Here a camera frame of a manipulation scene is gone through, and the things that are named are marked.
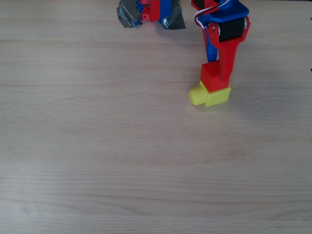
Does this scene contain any red cube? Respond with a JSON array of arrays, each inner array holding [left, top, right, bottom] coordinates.
[[200, 61, 232, 93]]

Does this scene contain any yellow block with round peg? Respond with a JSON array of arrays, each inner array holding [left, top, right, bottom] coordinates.
[[189, 80, 232, 108]]

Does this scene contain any red white black servo cable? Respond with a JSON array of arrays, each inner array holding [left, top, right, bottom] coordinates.
[[194, 0, 231, 30]]

